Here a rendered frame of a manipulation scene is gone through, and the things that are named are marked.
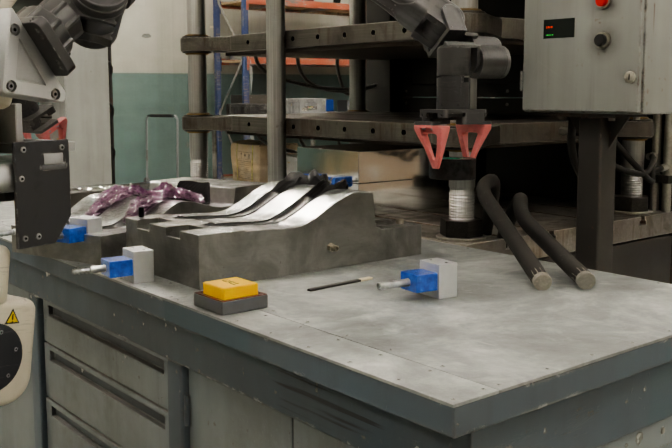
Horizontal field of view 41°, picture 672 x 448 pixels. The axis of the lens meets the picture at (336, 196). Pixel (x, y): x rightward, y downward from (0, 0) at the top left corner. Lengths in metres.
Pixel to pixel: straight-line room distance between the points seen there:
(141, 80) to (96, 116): 3.49
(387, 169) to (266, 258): 0.94
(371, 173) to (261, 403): 1.14
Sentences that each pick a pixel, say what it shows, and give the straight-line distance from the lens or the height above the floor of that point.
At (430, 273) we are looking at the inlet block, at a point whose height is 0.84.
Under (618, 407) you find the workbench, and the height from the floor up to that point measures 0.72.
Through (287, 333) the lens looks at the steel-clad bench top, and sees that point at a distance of 1.20.
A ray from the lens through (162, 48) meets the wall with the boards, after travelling 9.61.
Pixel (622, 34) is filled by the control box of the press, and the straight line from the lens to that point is 1.90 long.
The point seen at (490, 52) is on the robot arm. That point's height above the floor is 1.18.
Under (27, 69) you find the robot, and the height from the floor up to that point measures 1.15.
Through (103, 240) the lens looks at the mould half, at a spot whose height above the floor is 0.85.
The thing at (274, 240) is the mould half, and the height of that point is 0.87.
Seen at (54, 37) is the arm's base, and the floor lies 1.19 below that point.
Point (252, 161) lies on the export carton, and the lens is 7.87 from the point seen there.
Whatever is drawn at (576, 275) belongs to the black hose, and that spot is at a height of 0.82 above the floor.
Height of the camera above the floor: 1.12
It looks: 7 degrees down
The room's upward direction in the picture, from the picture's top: straight up
